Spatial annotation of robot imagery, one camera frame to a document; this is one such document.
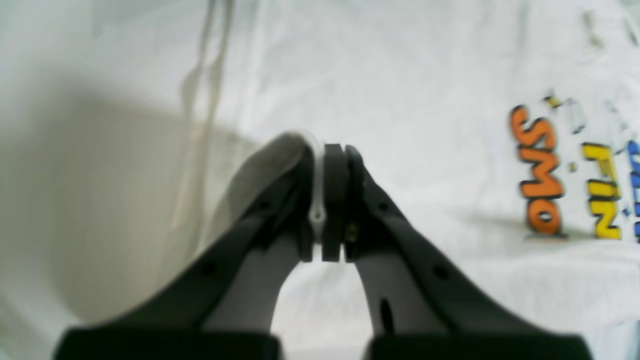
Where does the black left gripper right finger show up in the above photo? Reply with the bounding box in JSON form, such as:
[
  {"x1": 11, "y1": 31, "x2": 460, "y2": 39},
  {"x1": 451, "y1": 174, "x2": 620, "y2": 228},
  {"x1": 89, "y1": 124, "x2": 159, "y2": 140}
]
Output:
[{"x1": 320, "y1": 144, "x2": 592, "y2": 360}]

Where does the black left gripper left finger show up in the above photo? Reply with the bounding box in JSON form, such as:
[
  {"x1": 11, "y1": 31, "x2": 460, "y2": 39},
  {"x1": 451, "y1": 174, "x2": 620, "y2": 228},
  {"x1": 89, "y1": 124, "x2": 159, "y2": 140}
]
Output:
[{"x1": 54, "y1": 149, "x2": 314, "y2": 360}]

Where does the white printed T-shirt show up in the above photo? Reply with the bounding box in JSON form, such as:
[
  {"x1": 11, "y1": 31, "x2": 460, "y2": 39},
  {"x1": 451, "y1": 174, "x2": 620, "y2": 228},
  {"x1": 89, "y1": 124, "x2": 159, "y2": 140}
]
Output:
[{"x1": 1, "y1": 0, "x2": 639, "y2": 360}]

